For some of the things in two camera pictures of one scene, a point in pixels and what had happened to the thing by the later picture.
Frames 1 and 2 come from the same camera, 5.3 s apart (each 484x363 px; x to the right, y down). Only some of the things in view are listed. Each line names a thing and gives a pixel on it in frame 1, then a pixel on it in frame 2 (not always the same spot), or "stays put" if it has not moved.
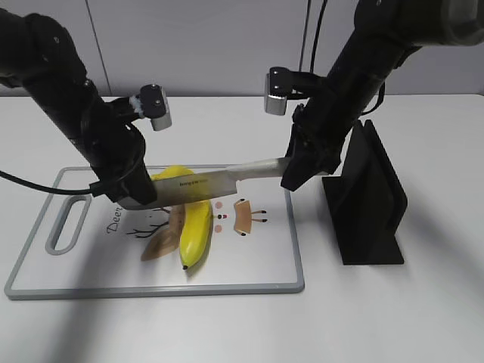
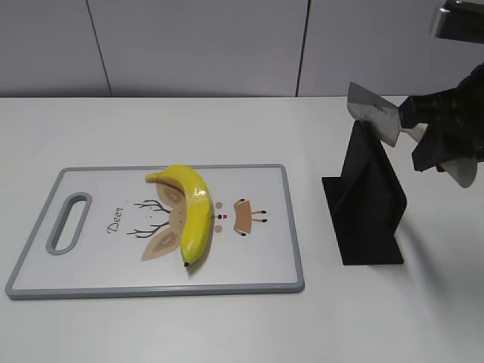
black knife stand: x=367 y=203 stays put
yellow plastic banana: x=197 y=224 stays put
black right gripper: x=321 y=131 -> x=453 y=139
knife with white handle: x=183 y=188 -> x=380 y=114
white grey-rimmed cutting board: x=82 y=246 stays put
